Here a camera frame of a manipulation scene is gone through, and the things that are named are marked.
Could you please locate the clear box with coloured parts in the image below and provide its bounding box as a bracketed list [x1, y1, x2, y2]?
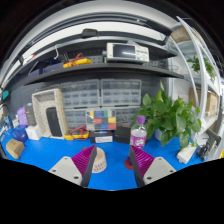
[85, 108, 118, 132]

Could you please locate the brown cardboard box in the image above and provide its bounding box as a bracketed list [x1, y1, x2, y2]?
[5, 138, 26, 160]

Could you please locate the yellow multimeter with red leads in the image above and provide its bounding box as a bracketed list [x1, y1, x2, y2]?
[63, 125, 91, 141]

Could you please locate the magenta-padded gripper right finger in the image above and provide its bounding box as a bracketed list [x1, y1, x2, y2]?
[128, 145, 177, 189]

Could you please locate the purple plastic bag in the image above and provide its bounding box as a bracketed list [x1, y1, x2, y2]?
[16, 106, 29, 127]

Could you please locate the black flat case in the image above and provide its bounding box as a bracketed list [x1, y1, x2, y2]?
[113, 125, 133, 144]

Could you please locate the black box with white label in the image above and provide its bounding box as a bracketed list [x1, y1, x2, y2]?
[89, 129, 114, 144]

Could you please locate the white rack shelf unit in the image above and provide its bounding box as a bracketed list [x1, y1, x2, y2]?
[166, 16, 224, 134]

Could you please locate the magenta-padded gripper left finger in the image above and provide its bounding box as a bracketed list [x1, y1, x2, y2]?
[48, 144, 98, 188]

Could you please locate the beige perforated tray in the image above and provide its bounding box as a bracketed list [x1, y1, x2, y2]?
[31, 87, 69, 140]

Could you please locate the dark grey wall shelf unit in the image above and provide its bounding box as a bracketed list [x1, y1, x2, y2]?
[3, 19, 184, 88]

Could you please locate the blue box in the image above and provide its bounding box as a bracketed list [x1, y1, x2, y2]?
[11, 124, 29, 144]

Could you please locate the dark grey upright box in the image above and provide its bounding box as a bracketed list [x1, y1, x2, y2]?
[24, 102, 38, 127]

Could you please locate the white plastic device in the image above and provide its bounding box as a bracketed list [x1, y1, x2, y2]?
[176, 144, 198, 165]

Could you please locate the green potted plant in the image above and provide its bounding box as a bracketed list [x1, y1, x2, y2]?
[133, 81, 203, 150]

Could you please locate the teal device on wall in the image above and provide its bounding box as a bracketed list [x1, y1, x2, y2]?
[0, 89, 11, 102]

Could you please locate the black flat device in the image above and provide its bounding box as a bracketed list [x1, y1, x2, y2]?
[45, 106, 63, 138]

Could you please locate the clear bottle with purple cap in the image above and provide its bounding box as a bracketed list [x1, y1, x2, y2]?
[129, 115, 148, 151]

